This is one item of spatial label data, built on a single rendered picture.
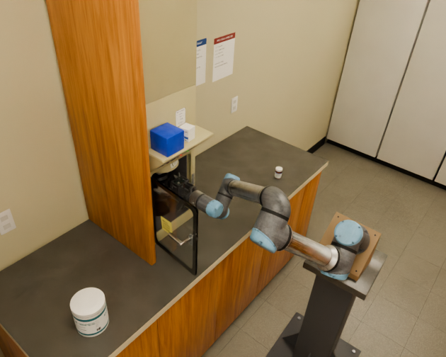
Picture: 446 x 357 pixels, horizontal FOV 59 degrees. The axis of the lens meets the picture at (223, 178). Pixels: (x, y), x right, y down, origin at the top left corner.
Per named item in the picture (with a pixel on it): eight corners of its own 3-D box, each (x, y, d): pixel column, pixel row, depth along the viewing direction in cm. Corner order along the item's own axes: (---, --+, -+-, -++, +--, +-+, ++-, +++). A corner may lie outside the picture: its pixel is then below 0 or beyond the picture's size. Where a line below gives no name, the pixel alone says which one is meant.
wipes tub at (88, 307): (69, 324, 161) (62, 302, 152) (96, 304, 170) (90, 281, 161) (88, 343, 155) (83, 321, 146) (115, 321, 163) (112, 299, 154)
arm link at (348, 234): (368, 229, 180) (366, 223, 168) (357, 256, 179) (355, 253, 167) (342, 219, 186) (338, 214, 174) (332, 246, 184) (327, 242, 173)
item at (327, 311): (360, 352, 260) (406, 258, 207) (330, 414, 228) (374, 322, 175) (296, 312, 281) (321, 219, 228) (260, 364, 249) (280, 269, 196)
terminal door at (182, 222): (154, 240, 195) (150, 175, 171) (196, 276, 178) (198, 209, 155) (153, 241, 194) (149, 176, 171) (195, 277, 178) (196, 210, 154)
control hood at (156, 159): (144, 171, 170) (143, 151, 164) (195, 142, 191) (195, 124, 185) (163, 181, 164) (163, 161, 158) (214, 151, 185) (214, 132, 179)
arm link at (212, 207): (219, 221, 181) (211, 217, 174) (200, 210, 186) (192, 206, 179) (227, 205, 181) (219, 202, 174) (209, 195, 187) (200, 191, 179)
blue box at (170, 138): (150, 149, 166) (149, 129, 160) (168, 139, 172) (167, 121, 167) (167, 158, 161) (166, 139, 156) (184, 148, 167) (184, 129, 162)
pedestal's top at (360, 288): (385, 260, 205) (388, 254, 202) (364, 300, 183) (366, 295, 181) (328, 232, 219) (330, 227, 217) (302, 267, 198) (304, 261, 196)
